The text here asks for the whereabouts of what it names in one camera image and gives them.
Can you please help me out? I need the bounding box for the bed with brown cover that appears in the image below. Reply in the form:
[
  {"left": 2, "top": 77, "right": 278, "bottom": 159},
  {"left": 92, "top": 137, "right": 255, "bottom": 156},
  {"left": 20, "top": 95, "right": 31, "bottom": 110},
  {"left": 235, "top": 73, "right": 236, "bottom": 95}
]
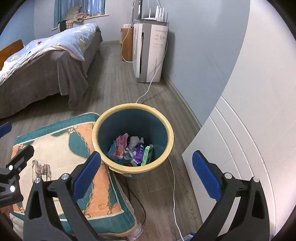
[{"left": 1, "top": 31, "right": 102, "bottom": 118}]

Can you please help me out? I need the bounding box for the purple spray bottle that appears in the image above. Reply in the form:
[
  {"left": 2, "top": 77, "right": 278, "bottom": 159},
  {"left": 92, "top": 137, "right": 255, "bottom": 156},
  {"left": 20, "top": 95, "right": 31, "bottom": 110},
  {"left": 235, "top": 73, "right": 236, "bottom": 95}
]
[{"left": 135, "top": 137, "right": 145, "bottom": 164}]

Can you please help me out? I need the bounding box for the blue face mask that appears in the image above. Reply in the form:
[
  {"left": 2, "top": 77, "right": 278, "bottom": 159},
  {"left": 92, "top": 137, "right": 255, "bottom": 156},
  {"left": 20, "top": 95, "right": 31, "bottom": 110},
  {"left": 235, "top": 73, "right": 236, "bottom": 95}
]
[{"left": 107, "top": 141, "right": 117, "bottom": 160}]

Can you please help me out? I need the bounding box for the black cable on floor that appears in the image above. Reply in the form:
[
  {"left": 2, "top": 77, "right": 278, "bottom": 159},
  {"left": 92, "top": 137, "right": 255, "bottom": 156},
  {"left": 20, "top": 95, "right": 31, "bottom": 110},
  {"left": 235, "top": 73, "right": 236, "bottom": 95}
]
[{"left": 117, "top": 178, "right": 147, "bottom": 227}]

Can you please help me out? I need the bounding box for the wooden nightstand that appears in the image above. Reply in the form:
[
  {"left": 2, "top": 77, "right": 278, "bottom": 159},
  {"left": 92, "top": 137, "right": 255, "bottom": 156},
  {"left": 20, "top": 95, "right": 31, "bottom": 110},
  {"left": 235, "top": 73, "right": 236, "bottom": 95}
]
[{"left": 120, "top": 28, "right": 133, "bottom": 63}]

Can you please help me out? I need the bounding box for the light blue floral quilt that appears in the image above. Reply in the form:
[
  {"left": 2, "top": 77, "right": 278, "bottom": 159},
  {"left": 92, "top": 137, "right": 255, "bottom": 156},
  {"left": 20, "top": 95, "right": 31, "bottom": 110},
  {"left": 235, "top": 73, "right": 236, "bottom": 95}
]
[{"left": 1, "top": 23, "right": 100, "bottom": 84}]

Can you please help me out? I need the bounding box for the wooden headboard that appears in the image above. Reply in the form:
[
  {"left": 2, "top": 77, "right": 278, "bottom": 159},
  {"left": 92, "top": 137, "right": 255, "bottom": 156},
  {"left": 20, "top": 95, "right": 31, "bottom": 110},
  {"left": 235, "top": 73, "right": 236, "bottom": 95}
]
[{"left": 0, "top": 40, "right": 23, "bottom": 69}]

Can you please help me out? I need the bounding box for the white wifi router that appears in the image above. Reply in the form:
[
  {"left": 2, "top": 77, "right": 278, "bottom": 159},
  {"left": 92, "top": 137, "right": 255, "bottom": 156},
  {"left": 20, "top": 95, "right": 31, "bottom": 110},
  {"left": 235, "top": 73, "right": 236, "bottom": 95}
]
[{"left": 143, "top": 6, "right": 168, "bottom": 23}]

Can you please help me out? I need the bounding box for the white air purifier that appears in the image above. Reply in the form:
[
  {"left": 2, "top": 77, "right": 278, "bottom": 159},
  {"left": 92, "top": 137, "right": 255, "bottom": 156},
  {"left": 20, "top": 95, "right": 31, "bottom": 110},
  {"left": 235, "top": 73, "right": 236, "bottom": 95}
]
[{"left": 132, "top": 19, "right": 169, "bottom": 83}]

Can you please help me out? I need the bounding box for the green wrapper in bin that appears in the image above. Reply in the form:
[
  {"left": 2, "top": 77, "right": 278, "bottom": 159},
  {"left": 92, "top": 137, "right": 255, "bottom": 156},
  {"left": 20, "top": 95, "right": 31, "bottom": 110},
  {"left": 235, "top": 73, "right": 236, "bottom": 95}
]
[{"left": 141, "top": 144, "right": 154, "bottom": 166}]

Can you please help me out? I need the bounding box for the horse print quilted cushion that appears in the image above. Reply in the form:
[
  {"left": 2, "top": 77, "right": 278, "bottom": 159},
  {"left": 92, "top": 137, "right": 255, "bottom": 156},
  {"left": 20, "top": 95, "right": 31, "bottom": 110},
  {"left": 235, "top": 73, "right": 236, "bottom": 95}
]
[{"left": 10, "top": 113, "right": 142, "bottom": 240}]

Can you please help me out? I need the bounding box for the pink plastic wrapper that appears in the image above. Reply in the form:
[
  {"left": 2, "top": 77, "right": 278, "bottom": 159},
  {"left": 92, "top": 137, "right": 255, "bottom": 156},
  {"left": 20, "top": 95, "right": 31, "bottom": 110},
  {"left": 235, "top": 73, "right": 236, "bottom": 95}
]
[{"left": 113, "top": 133, "right": 129, "bottom": 159}]

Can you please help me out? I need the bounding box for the teal bin with yellow rim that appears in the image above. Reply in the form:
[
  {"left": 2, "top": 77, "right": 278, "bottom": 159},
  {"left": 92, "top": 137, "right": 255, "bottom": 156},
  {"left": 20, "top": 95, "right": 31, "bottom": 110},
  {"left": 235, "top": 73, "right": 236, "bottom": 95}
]
[{"left": 92, "top": 103, "right": 174, "bottom": 178}]

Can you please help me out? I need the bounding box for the blue window curtain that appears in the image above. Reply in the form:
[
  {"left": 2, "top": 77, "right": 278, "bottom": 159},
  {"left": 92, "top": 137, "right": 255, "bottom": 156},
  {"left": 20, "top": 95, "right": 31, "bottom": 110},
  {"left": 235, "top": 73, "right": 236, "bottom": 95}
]
[{"left": 54, "top": 0, "right": 105, "bottom": 27}]

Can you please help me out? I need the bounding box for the white power cable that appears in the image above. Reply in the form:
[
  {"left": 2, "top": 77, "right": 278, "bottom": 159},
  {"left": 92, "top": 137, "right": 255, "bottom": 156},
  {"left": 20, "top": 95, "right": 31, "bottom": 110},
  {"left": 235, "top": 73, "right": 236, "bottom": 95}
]
[{"left": 135, "top": 39, "right": 186, "bottom": 241}]

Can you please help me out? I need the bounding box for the clothes pile on windowsill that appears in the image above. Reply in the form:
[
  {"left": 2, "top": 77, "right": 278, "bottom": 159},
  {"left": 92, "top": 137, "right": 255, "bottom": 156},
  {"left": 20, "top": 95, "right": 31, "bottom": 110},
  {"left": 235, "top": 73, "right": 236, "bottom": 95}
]
[{"left": 57, "top": 6, "right": 89, "bottom": 32}]

